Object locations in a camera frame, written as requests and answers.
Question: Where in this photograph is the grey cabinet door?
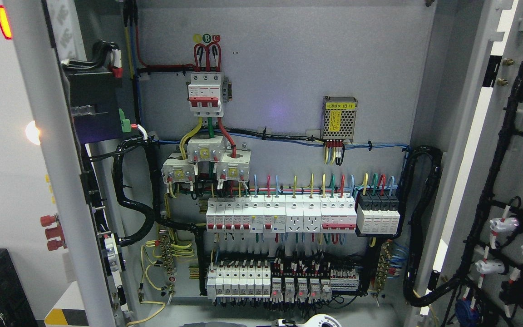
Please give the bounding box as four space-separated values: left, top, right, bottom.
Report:
393 0 523 327
3 0 123 327

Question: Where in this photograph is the red indicator light left door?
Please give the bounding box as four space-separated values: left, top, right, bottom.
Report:
0 5 13 40

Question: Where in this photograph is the white current transformer cluster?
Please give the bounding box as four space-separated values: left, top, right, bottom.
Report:
161 136 251 184

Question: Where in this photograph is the white socket breaker row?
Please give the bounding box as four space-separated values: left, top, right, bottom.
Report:
206 194 357 233

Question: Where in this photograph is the red white main breaker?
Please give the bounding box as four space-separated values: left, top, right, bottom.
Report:
187 72 232 118

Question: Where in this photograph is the metal mesh power supply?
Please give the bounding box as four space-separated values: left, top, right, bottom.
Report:
322 96 358 141

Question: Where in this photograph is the lower white breaker row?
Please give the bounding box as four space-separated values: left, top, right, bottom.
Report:
206 259 271 302

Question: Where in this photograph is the black surge protector block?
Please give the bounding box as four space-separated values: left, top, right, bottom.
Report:
355 192 401 239

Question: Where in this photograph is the black digital power meter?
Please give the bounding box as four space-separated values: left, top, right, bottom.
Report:
66 68 123 144

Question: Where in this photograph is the white indicator light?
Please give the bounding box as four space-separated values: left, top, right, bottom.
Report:
25 120 41 145

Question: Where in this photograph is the black corrugated cable conduit left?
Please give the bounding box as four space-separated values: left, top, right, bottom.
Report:
113 136 162 248

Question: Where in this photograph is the black corrugated cable conduit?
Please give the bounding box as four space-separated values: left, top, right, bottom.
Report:
400 145 464 307
113 136 162 248

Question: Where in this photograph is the black corrugated cable conduit right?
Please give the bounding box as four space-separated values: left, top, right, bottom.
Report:
400 145 464 307

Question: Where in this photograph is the red terminal post block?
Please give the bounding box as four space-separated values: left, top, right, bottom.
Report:
40 214 67 251

